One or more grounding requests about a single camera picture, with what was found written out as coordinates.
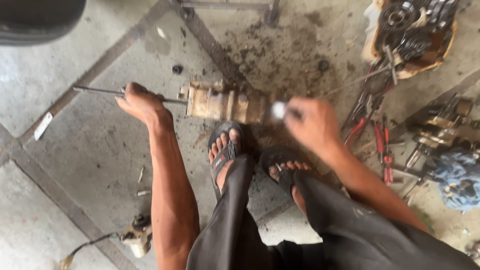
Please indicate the black rubber tyre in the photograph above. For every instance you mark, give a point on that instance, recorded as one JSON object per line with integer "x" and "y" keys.
{"x": 37, "y": 18}

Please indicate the white sticker strip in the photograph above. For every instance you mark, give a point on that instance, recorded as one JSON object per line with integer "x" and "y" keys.
{"x": 43, "y": 126}

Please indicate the dirty metal engine block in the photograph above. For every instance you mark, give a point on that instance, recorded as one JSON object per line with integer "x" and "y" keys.
{"x": 225, "y": 102}

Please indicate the black left sandal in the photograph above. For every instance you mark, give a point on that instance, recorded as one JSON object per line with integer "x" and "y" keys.
{"x": 224, "y": 153}

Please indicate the tray of engine gears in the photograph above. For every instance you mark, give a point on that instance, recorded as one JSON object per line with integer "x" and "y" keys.
{"x": 410, "y": 33}

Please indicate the person's right leg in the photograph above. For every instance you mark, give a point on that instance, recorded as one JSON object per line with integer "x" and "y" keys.
{"x": 356, "y": 232}

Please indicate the metal stand frame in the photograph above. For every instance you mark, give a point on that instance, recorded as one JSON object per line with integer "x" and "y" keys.
{"x": 228, "y": 7}

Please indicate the long steel rod tool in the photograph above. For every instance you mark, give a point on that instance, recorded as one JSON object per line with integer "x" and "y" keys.
{"x": 112, "y": 93}

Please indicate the black right sandal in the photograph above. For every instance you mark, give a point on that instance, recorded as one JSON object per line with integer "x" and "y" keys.
{"x": 281, "y": 165}

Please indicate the person's right hand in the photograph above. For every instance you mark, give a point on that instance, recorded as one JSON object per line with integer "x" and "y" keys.
{"x": 313, "y": 120}

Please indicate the person's left hand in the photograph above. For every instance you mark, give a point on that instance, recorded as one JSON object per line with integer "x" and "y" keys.
{"x": 144, "y": 106}

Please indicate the person's left leg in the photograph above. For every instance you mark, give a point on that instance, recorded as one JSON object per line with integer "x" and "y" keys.
{"x": 232, "y": 221}

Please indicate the black sandal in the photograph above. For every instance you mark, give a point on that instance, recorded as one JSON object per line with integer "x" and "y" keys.
{"x": 224, "y": 153}
{"x": 281, "y": 165}

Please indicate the greasy crankshaft assembly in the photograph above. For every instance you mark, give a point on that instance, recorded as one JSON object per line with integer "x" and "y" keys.
{"x": 438, "y": 127}

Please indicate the small metal bolt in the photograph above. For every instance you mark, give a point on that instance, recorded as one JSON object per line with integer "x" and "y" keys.
{"x": 140, "y": 174}
{"x": 143, "y": 193}

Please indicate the person's leg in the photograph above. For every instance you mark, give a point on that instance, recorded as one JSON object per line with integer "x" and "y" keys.
{"x": 232, "y": 221}
{"x": 356, "y": 232}

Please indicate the small silver metal part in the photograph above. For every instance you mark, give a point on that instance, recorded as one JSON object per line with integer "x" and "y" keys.
{"x": 278, "y": 110}

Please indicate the blue rag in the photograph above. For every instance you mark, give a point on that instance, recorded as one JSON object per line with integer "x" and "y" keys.
{"x": 458, "y": 179}

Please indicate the person's left fingers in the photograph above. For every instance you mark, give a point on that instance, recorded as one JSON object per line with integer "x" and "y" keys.
{"x": 129, "y": 93}

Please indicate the person's right fingers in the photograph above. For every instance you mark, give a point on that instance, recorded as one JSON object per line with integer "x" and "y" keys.
{"x": 294, "y": 112}

